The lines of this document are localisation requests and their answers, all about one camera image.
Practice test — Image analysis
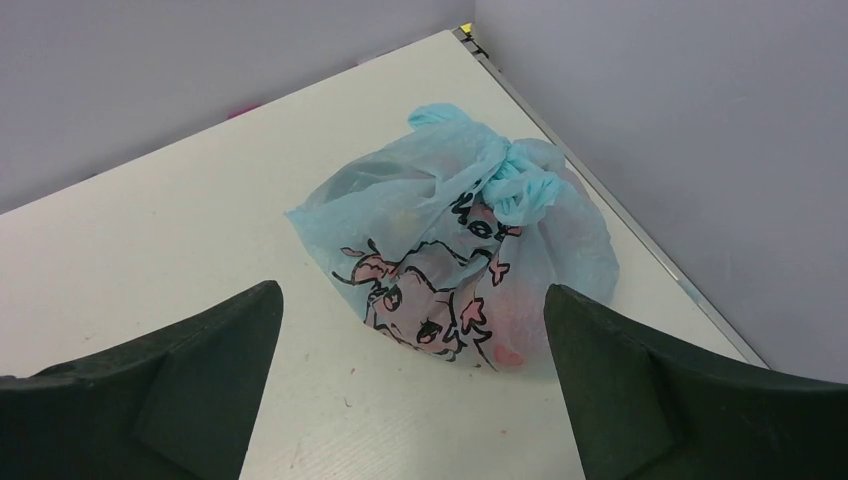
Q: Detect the light blue printed plastic bag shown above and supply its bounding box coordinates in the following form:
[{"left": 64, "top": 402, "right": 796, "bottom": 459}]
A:
[{"left": 288, "top": 104, "right": 620, "bottom": 371}]

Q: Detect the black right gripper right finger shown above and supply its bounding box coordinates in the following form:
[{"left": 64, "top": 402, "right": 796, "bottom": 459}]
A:
[{"left": 544, "top": 285, "right": 847, "bottom": 479}]

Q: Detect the aluminium table edge rail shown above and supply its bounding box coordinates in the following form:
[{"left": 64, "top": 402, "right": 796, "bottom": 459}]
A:
[{"left": 453, "top": 27, "right": 768, "bottom": 368}]

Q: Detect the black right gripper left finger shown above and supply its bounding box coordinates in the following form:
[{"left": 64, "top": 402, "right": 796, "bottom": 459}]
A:
[{"left": 1, "top": 280, "right": 284, "bottom": 479}]

